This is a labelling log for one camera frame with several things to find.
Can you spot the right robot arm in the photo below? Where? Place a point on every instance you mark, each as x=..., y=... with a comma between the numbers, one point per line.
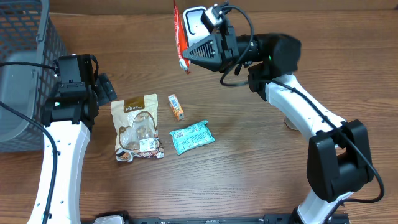
x=339, y=157

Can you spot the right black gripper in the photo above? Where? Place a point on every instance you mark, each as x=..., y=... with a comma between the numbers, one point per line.
x=216, y=57

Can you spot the teal wet wipes pack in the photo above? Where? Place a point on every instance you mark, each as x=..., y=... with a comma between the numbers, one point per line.
x=191, y=137

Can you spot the green lidded glass jar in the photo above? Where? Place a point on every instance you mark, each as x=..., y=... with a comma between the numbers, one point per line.
x=290, y=124

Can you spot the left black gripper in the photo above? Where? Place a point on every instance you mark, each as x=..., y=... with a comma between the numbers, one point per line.
x=104, y=89

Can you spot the orange small box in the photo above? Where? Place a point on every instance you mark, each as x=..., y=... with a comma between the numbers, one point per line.
x=176, y=107

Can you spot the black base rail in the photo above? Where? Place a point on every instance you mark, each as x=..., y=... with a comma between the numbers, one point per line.
x=282, y=218

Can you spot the white barcode scanner stand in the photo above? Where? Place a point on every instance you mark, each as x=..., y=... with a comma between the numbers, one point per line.
x=194, y=28

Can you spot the beige snack bag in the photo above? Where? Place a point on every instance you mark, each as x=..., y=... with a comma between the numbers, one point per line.
x=136, y=124

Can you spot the red snack bar packet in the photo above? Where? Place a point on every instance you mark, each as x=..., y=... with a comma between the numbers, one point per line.
x=180, y=40

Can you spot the grey plastic mesh basket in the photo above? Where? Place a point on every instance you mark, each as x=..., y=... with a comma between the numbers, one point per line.
x=29, y=45

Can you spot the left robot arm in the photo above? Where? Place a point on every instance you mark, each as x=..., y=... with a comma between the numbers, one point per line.
x=67, y=117

